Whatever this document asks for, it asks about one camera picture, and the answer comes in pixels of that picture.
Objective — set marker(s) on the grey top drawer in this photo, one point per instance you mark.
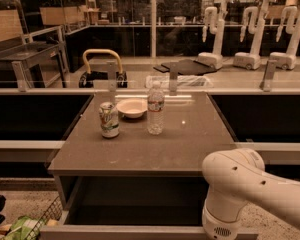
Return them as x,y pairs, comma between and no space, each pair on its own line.
131,208

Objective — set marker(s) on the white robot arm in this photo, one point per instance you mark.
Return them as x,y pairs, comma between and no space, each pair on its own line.
238,177

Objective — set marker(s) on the clear water bottle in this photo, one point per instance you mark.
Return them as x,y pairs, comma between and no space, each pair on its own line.
155,104

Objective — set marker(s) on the white bowl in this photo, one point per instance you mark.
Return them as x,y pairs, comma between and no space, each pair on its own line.
132,107

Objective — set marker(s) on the clear plastic bin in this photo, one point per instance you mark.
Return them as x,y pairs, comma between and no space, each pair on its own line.
183,81

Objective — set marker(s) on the green white soda can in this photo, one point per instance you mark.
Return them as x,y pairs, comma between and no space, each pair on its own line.
109,120

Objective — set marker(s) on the grey cabinet table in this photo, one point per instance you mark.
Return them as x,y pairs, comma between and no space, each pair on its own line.
192,130

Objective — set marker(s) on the black floor mat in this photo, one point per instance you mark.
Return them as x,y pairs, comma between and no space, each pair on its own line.
185,67

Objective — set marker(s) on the white background robot left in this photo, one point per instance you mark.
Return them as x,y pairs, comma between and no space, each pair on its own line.
214,23

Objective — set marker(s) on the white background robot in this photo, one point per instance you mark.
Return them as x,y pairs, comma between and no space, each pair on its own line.
290,22
253,21
214,23

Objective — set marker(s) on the white background robot middle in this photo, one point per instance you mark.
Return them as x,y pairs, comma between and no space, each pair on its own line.
253,21

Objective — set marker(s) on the grey side table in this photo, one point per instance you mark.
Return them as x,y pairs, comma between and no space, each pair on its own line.
33,65

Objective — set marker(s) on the yellow sponge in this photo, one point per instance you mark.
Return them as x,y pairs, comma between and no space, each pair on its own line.
52,222

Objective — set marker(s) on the green snack bag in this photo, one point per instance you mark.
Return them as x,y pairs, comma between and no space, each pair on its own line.
25,228

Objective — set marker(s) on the white background robot right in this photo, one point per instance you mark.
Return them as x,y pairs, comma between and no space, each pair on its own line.
290,22

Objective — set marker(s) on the wire basket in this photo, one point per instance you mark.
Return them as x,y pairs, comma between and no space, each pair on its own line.
54,211

